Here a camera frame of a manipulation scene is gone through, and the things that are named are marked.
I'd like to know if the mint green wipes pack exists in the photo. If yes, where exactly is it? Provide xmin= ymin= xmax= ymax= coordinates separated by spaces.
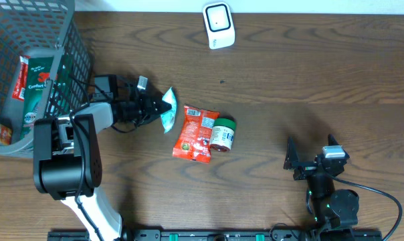
xmin=161 ymin=87 xmax=177 ymax=133

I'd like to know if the orange snack packet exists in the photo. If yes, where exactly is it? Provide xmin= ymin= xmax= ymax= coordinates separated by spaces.
xmin=173 ymin=105 xmax=220 ymax=163

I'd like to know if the green lid spice jar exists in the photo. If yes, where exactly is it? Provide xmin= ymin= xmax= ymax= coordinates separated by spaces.
xmin=209 ymin=118 xmax=236 ymax=152

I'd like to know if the green product pouch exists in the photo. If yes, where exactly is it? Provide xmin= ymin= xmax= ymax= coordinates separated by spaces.
xmin=20 ymin=57 xmax=54 ymax=139

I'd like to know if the red sachet stick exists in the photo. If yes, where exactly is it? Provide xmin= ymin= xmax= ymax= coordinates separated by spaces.
xmin=12 ymin=56 xmax=30 ymax=102

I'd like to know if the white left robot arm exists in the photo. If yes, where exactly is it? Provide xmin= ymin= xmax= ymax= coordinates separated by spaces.
xmin=33 ymin=74 xmax=177 ymax=240

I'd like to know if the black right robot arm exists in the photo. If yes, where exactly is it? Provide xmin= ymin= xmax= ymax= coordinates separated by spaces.
xmin=284 ymin=135 xmax=359 ymax=239

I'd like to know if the white barcode scanner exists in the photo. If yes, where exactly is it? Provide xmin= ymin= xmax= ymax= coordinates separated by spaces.
xmin=203 ymin=2 xmax=235 ymax=50

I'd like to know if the grey plastic mesh basket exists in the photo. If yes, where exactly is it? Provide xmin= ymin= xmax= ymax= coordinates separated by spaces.
xmin=0 ymin=0 xmax=92 ymax=158

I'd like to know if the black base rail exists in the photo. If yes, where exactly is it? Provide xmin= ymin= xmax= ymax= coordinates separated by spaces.
xmin=47 ymin=228 xmax=383 ymax=241

